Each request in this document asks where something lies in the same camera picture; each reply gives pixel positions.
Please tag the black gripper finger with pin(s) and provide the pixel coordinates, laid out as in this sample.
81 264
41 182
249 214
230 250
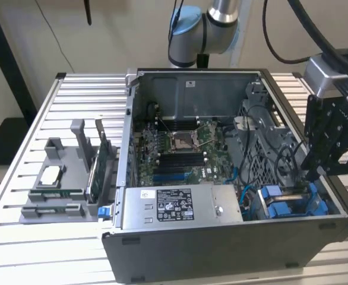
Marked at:
330 139
314 118

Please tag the hard disk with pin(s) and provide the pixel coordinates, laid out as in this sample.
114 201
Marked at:
273 191

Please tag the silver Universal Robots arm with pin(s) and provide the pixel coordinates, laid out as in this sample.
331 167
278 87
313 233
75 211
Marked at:
191 44

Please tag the metal disk bay cage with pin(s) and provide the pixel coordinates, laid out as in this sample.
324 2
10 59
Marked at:
263 166

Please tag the blue empty disk carrier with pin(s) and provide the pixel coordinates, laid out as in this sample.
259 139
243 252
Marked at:
281 209

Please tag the black RAM slot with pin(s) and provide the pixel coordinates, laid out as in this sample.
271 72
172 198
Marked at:
178 170
181 159
181 164
181 155

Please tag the blue expansion slot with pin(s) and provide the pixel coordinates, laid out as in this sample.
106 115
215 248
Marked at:
169 177

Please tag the green motherboard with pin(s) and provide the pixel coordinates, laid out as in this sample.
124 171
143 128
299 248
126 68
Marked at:
215 166

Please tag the CPU socket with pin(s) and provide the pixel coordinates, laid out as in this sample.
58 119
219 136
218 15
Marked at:
180 142

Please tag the silver power supply unit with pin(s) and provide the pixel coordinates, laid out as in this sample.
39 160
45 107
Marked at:
203 205

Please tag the thin locking lever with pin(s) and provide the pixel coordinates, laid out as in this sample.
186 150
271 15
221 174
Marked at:
165 124

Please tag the black open PC case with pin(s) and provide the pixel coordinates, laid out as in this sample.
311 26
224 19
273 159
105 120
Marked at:
191 252

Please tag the green graphics card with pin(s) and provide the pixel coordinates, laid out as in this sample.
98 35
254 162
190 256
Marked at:
102 166

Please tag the blue case latch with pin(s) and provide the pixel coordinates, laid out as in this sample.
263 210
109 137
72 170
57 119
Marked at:
102 213

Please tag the black hanging rod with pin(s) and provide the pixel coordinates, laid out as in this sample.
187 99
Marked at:
87 12

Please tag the gray parts rack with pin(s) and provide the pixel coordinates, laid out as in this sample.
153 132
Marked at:
58 160

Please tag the green RAM stick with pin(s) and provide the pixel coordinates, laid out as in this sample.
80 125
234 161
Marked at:
55 209
55 193

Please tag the silver CPU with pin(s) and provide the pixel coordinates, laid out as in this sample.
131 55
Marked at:
50 175

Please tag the black flat floor base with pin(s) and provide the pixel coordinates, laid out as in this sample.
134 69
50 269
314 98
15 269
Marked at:
4 139

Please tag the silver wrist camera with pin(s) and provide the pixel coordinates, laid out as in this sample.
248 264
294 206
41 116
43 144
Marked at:
322 75

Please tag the black slanted frame post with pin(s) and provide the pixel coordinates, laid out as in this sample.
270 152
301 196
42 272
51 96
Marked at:
4 56

